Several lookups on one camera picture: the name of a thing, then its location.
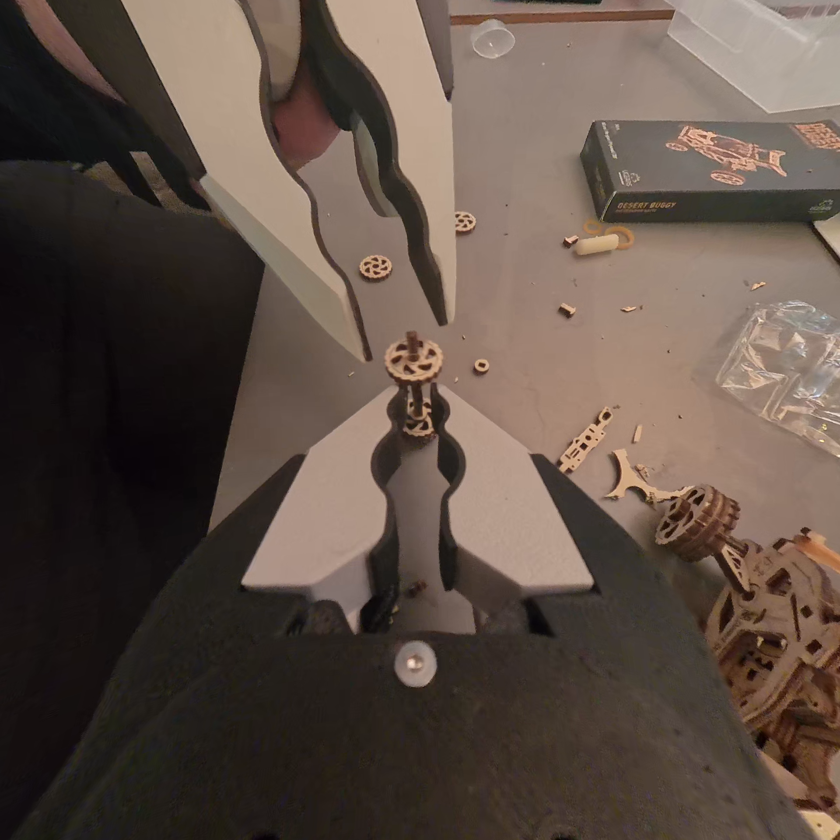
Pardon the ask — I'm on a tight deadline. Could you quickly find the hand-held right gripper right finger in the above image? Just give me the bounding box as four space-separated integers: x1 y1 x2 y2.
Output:
430 384 596 609

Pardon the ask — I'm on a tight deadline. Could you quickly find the branch-shaped plywood scrap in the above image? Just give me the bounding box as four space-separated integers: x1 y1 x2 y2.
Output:
604 449 693 505

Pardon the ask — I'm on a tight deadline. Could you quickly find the small clear plastic cup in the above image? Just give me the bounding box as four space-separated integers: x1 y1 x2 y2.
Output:
471 18 516 60

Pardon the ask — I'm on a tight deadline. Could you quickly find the clear plastic bag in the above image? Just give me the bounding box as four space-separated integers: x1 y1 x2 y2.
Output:
712 301 840 457

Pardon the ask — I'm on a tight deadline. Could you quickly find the long brown wooden stick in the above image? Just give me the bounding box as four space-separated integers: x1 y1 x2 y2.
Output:
449 8 677 26

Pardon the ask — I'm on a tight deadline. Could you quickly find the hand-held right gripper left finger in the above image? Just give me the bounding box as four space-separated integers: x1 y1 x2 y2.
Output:
241 384 403 632

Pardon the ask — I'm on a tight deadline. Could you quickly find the clear plastic bin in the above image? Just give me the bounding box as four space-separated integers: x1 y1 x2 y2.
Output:
666 0 840 114

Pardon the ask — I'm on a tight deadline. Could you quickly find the wooden model buggy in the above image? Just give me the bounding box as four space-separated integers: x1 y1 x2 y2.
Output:
654 484 840 818

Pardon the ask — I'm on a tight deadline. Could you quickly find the black model kit box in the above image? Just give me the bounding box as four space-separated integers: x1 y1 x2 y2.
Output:
581 119 840 224

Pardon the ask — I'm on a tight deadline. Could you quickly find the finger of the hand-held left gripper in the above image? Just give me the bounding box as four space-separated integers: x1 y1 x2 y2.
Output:
121 0 374 364
302 0 458 327

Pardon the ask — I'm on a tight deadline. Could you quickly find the wooden wheel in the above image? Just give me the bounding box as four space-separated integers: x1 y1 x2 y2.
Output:
394 330 437 450

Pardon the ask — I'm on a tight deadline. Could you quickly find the person's left hand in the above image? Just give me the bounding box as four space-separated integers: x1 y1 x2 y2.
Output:
16 0 345 170

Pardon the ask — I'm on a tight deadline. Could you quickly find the slotted wooden link bar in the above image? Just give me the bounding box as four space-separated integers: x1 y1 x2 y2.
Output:
558 407 614 472

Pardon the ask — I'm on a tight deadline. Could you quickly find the person's black-clothed body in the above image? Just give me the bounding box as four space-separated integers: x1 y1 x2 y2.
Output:
0 161 266 840

